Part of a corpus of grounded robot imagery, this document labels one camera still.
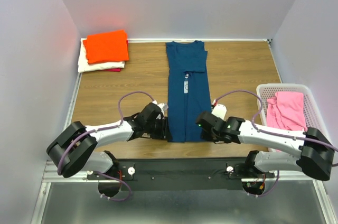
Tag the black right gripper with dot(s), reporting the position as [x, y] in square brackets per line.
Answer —
[204, 134]

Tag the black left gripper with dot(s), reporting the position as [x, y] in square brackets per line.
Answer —
[165, 133]

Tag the blue Mickey print t-shirt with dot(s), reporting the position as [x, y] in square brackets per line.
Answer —
[188, 89]

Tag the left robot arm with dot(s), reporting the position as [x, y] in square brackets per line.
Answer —
[74, 149]

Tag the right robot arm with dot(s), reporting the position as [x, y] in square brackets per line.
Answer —
[308, 152]

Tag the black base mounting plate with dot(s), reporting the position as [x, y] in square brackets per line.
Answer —
[185, 173]

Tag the folded magenta t-shirt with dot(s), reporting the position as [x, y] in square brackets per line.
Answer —
[114, 70]

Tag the pink t-shirt in basket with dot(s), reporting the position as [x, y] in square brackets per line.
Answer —
[286, 111]

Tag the folded orange t-shirt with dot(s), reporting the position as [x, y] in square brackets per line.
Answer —
[107, 47]

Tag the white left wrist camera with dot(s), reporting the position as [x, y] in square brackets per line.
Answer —
[163, 106]

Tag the aluminium extrusion rail frame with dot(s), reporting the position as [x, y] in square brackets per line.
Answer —
[87, 181]

